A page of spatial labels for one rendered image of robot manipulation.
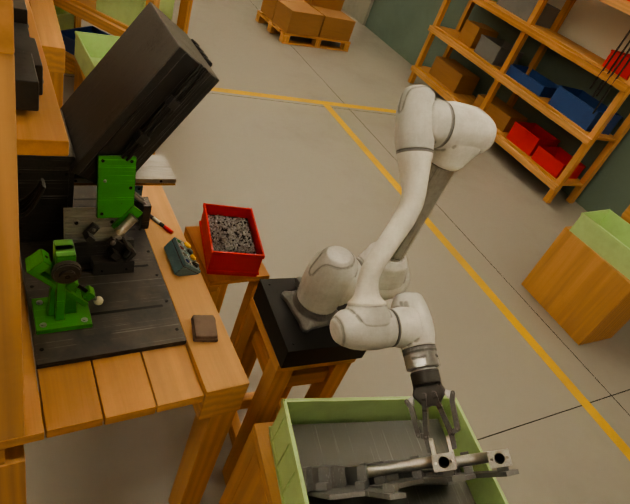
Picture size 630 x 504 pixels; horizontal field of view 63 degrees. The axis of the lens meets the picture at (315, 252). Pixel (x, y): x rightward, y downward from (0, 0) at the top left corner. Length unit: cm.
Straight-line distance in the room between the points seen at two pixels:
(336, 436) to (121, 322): 75
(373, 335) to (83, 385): 81
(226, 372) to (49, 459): 106
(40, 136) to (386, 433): 130
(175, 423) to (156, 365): 96
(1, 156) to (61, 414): 81
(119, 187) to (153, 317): 43
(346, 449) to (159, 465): 104
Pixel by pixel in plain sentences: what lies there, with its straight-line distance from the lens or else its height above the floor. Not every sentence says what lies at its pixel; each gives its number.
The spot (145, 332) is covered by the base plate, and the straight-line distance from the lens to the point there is 171.
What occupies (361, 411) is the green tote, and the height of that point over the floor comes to 90.
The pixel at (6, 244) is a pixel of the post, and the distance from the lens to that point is 104.
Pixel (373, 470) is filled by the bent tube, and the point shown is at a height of 96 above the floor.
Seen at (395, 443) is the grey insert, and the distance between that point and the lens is 178.
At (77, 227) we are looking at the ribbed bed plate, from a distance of 184.
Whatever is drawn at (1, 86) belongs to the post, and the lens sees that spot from 88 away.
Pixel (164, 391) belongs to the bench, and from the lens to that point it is 161.
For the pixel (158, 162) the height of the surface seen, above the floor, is 113.
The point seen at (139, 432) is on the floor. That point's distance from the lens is 256.
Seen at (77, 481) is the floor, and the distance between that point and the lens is 245.
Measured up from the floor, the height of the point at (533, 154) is 32.
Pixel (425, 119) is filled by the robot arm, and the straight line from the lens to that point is 143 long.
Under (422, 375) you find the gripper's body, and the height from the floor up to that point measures 127.
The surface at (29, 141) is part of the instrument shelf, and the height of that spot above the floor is 154.
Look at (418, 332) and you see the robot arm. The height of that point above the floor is 133.
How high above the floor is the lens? 219
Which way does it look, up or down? 36 degrees down
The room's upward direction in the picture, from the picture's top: 23 degrees clockwise
